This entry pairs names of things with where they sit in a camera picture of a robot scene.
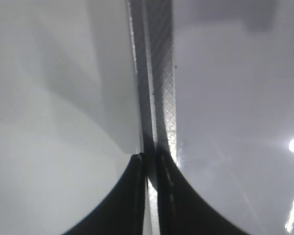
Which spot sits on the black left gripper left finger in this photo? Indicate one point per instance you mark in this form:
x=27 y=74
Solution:
x=122 y=211

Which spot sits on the white board with grey frame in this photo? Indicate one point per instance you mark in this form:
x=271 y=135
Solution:
x=216 y=90

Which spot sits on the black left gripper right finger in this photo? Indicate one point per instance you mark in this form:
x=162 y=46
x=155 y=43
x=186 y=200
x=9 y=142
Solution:
x=181 y=210

